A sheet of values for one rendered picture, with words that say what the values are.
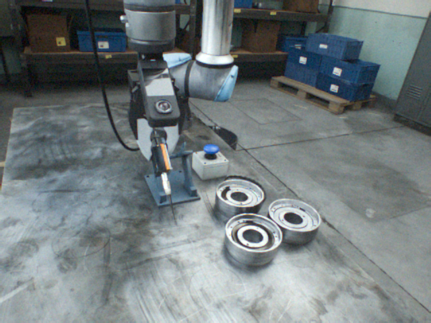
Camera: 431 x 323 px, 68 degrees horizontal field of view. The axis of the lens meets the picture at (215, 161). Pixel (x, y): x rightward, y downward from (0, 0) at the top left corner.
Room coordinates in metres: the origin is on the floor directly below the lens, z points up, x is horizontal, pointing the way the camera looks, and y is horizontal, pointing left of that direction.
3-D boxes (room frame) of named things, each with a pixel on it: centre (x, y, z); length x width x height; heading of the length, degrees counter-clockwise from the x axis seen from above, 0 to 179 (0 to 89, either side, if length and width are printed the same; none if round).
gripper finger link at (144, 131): (0.53, 0.14, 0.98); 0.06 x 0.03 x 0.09; 24
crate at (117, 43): (3.88, 1.47, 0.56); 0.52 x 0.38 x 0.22; 116
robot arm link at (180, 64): (1.03, 0.16, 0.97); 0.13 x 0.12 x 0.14; 80
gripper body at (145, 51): (0.53, 0.12, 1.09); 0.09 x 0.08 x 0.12; 24
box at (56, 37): (3.60, 1.93, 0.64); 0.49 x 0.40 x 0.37; 124
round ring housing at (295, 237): (0.52, -0.17, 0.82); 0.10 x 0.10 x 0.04
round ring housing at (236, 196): (0.58, -0.06, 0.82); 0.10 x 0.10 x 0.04
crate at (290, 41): (5.21, -0.99, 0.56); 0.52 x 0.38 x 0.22; 116
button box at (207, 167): (0.73, 0.02, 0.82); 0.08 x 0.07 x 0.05; 29
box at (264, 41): (4.91, -0.44, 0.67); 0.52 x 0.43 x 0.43; 119
